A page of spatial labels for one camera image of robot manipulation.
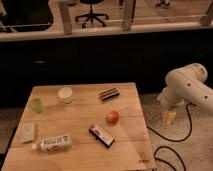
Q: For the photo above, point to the black office chair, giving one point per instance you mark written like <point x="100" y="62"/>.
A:
<point x="91" y="15"/>

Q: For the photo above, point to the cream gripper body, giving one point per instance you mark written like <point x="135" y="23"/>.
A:
<point x="168" y="117"/>

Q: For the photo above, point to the black red snack box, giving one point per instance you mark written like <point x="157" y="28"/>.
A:
<point x="101" y="134"/>

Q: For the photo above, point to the grey sponge block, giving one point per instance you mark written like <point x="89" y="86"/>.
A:
<point x="27" y="132"/>

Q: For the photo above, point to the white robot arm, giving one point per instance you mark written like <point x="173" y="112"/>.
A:
<point x="185" y="84"/>

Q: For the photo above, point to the red orange apple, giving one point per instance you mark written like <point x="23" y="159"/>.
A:
<point x="112" y="117"/>

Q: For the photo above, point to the wooden table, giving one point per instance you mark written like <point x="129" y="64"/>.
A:
<point x="131" y="150"/>

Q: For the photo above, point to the striped chocolate bar pack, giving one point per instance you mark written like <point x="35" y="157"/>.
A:
<point x="109" y="94"/>

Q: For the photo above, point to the clear plastic bottle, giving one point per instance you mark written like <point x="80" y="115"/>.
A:
<point x="52" y="144"/>

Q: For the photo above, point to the green plastic cup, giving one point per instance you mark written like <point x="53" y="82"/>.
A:
<point x="36" y="105"/>

